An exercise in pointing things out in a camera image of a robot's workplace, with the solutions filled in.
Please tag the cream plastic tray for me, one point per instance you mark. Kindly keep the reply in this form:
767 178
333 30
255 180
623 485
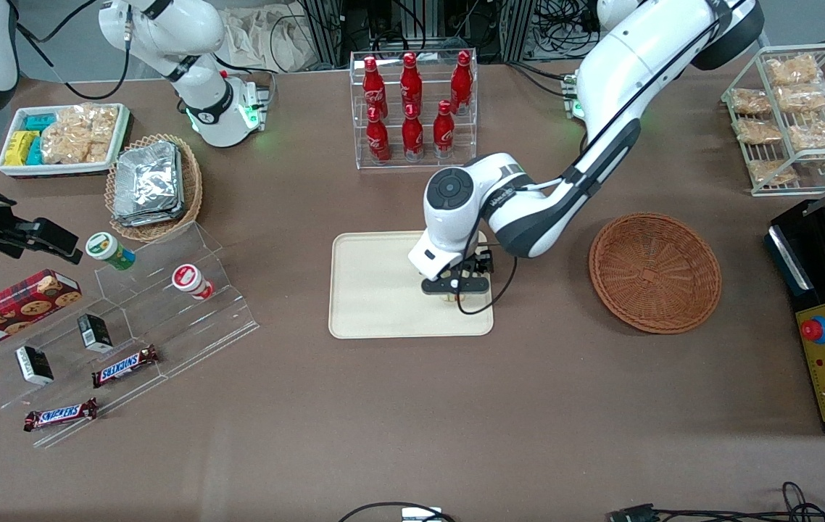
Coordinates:
376 290

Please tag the green lidded cup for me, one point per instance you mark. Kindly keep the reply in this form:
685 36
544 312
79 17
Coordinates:
104 248

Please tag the clear acrylic stepped stand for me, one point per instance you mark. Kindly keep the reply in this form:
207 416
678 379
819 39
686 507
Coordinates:
166 326

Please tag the red tartan cookie box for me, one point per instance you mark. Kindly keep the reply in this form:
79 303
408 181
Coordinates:
14 312

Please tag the black appliance housing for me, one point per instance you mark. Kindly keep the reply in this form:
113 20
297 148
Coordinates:
811 246

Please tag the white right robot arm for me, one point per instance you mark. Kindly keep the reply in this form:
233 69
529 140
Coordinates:
195 94

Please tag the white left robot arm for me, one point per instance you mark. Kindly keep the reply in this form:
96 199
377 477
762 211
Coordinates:
623 65

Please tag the silver foil packs stack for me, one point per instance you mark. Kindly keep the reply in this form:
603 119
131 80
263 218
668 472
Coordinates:
148 185

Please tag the beige cloth bag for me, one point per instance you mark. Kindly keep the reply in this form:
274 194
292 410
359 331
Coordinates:
260 36

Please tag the red strawberry yogurt cup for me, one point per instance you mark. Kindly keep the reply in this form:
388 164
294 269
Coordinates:
189 280

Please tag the empty round wicker basket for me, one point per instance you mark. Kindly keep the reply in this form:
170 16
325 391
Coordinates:
655 275

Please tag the red cola bottle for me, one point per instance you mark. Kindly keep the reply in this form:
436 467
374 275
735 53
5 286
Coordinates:
412 134
444 130
374 87
461 83
411 83
378 138

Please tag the red emergency stop button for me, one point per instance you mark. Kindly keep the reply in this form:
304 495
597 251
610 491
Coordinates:
815 330

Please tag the clear bag of rice crackers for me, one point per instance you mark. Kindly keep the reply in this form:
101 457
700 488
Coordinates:
79 134

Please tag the wicker basket holding foil packs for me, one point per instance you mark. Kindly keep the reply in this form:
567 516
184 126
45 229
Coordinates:
191 188

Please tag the teal snack pack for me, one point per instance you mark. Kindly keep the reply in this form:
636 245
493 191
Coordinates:
35 152
39 122

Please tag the Snickers chocolate bar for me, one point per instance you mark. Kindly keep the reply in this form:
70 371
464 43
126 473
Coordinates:
61 415
125 366

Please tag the clear acrylic bottle rack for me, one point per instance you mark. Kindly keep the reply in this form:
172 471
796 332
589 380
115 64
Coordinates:
427 163

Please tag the small black carton box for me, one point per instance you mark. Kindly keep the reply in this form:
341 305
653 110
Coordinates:
95 333
34 365

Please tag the white rectangular snack tray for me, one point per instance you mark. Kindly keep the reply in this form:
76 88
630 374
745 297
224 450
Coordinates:
10 170

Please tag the bagged fried snack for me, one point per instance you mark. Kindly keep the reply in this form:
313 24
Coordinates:
793 70
771 172
757 130
749 101
818 130
802 98

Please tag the yellow snack pack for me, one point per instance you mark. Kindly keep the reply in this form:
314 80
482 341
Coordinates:
19 147

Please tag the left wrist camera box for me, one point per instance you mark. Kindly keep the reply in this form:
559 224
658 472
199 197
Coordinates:
481 261

